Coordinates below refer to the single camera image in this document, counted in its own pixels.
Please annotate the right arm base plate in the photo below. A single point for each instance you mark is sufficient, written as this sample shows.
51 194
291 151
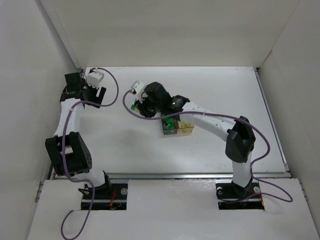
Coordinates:
231 197

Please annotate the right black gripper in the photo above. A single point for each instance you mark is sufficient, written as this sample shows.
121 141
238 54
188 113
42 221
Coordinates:
144 109

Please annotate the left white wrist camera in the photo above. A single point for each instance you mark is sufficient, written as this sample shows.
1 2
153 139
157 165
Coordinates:
94 79

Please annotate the light green square lego brick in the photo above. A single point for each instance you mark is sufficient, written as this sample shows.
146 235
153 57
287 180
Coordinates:
184 125

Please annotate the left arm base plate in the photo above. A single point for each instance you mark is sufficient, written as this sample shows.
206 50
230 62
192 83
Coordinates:
111 197

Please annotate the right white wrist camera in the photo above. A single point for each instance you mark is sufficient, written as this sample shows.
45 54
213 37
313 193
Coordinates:
138 88

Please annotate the orange transparent container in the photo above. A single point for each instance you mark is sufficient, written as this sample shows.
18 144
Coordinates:
185 131

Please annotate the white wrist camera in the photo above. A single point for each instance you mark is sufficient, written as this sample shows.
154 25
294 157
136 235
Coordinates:
94 79
138 88

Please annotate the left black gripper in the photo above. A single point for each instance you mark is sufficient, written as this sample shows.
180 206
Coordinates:
96 95

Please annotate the dark green lego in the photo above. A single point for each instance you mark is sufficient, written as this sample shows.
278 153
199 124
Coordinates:
133 107

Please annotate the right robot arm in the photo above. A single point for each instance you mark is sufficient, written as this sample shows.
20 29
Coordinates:
239 138

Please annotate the dark green 2x4 lego brick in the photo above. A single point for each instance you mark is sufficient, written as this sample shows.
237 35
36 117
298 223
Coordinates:
168 124

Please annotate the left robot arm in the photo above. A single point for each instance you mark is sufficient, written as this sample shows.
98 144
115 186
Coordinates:
77 155

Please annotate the aluminium rail front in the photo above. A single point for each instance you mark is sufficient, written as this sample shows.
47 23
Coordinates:
160 176

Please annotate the grey transparent container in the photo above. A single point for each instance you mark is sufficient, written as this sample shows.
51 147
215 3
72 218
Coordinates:
170 132

